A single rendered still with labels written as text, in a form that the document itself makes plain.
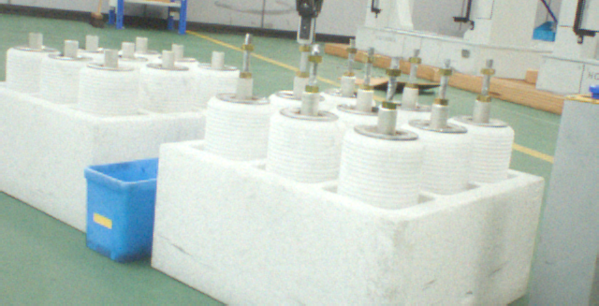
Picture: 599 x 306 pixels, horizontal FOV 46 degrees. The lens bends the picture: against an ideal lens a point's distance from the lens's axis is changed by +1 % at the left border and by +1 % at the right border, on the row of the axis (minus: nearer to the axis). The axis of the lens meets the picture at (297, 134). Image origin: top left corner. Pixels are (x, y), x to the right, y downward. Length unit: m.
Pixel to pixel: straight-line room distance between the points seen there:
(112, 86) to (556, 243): 0.69
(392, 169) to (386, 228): 0.08
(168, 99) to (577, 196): 0.68
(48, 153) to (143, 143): 0.16
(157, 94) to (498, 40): 3.23
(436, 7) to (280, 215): 7.49
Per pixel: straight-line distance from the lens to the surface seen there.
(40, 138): 1.24
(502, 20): 4.27
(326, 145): 0.86
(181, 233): 0.97
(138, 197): 1.02
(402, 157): 0.79
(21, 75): 1.37
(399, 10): 5.37
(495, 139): 0.99
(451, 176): 0.89
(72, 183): 1.17
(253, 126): 0.93
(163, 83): 1.23
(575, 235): 0.91
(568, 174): 0.90
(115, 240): 1.05
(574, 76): 3.60
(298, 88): 1.04
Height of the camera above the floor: 0.39
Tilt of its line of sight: 11 degrees down
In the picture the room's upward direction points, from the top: 6 degrees clockwise
